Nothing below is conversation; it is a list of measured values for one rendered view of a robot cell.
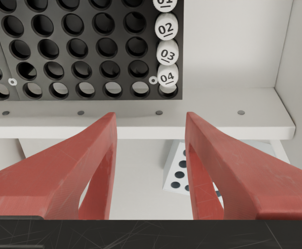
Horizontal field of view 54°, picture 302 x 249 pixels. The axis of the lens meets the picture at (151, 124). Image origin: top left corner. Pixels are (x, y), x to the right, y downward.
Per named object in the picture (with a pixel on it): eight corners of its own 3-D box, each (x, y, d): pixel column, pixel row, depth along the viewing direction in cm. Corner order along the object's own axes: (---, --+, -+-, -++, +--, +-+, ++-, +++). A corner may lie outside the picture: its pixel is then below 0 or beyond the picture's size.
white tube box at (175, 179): (272, 144, 39) (280, 164, 35) (245, 187, 43) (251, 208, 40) (179, 123, 38) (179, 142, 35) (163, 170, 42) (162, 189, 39)
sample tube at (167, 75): (180, 53, 21) (181, 84, 18) (164, 60, 22) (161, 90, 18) (173, 37, 21) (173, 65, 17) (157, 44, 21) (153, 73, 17)
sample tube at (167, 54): (173, 41, 21) (172, 69, 17) (157, 34, 21) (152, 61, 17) (180, 24, 20) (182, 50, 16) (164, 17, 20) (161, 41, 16)
